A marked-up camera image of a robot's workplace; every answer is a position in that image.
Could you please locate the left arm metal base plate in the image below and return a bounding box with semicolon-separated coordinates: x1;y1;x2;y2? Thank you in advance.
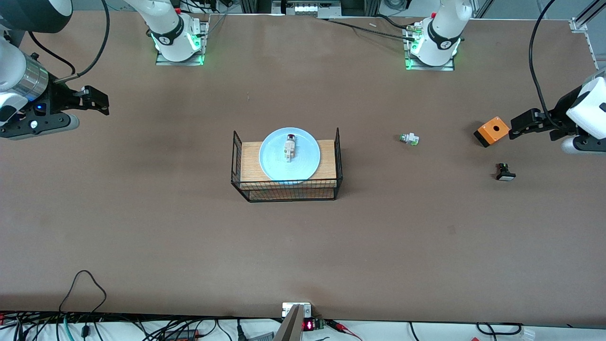
405;24;456;72

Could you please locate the orange button enclosure box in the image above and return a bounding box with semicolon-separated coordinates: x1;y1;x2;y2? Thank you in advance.
474;117;511;148

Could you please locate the thin black looped cable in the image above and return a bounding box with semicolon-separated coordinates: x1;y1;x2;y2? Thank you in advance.
59;270;107;314

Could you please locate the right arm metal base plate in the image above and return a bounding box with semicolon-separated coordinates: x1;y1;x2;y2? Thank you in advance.
155;20;209;67

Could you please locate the grey control box white label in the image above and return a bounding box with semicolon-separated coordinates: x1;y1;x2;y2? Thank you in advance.
272;0;341;17

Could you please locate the black power adapter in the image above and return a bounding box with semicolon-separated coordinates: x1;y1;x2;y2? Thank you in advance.
163;329;199;341

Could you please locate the wire rack with wooden shelf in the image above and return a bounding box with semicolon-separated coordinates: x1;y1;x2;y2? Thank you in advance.
231;127;343;203

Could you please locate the black square white button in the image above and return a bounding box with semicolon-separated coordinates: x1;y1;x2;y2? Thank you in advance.
495;162;517;181

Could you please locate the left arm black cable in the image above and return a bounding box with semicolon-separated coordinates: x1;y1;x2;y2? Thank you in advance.
528;0;557;128

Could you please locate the light blue plate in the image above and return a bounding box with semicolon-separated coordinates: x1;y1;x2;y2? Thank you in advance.
258;127;321;183

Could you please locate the black cable on table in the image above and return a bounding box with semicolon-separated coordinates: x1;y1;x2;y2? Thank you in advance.
322;18;417;42

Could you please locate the red test clip lead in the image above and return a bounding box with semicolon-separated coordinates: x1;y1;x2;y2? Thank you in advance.
330;320;363;341

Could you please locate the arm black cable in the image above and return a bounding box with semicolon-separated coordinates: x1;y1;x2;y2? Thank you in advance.
528;0;557;128
28;0;110;83

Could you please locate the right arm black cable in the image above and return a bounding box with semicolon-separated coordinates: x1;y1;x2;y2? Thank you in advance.
28;0;110;83

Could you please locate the wooden board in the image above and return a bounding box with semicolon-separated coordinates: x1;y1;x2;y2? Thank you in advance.
240;139;338;190

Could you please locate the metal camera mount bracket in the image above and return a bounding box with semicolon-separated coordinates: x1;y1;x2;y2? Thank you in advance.
275;302;313;341

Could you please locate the aluminium frame profile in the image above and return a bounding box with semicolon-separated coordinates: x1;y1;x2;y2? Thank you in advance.
570;0;606;93

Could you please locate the red push button switch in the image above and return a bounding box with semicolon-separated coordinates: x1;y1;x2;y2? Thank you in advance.
283;134;298;163

